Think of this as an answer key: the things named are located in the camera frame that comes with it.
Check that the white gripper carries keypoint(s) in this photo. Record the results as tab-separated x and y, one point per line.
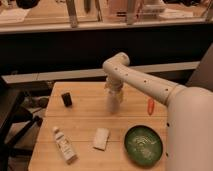
115	86

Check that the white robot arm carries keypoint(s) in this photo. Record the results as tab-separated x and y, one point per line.
189	142

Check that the white eraser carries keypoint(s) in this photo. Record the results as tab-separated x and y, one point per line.
100	138

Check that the small black cup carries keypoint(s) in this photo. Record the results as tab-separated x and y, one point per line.
66	97

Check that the orange carrot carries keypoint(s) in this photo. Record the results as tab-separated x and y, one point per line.
150	107

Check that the green round plate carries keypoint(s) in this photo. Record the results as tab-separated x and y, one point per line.
143	146

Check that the white labelled bottle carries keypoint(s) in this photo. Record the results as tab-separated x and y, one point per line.
64	145

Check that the black office chair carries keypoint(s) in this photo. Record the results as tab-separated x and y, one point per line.
12	112

